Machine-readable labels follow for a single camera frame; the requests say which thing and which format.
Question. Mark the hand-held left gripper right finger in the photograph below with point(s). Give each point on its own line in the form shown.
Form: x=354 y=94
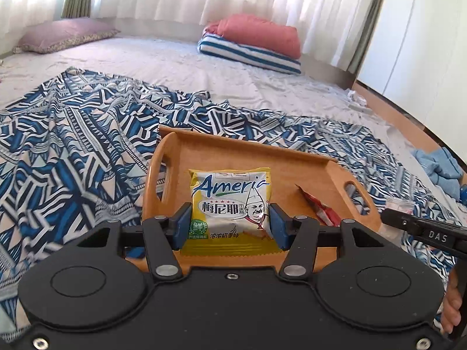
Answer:
x=279 y=228

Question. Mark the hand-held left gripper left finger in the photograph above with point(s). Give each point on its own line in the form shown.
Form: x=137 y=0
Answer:
x=182 y=228

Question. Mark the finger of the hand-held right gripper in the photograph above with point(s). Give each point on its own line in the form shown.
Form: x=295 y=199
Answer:
x=401 y=223

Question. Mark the red white snack packet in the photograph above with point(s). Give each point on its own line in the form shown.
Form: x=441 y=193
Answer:
x=321 y=209

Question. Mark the yellow snack packet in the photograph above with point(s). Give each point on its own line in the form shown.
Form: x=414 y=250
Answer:
x=226 y=204

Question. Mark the wooden tray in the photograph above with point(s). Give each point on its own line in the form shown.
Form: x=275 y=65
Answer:
x=255 y=156

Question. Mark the person's right hand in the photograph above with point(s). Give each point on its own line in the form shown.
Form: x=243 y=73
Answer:
x=451 y=306

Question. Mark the clear plastic bag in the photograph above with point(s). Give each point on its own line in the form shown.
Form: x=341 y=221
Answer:
x=401 y=204

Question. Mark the light blue cloth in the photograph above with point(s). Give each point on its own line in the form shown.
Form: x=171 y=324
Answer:
x=441 y=167

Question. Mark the blue patterned blanket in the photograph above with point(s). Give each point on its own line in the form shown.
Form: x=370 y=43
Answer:
x=73 y=153

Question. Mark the white crumpled paper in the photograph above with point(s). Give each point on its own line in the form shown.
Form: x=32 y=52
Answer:
x=355 y=98

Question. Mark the bed with grey sheet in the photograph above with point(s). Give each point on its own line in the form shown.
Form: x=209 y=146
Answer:
x=182 y=65

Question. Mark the blue striped pillow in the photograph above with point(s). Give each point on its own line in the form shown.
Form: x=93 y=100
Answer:
x=248 y=56

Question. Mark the white wardrobe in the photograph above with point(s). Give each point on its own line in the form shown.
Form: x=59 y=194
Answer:
x=419 y=43

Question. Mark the red pillow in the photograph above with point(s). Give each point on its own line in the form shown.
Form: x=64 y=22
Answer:
x=262 y=34

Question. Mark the purple pillow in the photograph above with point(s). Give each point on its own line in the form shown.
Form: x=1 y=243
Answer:
x=62 y=34

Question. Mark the wooden bed frame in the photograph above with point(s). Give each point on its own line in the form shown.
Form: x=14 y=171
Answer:
x=383 y=102

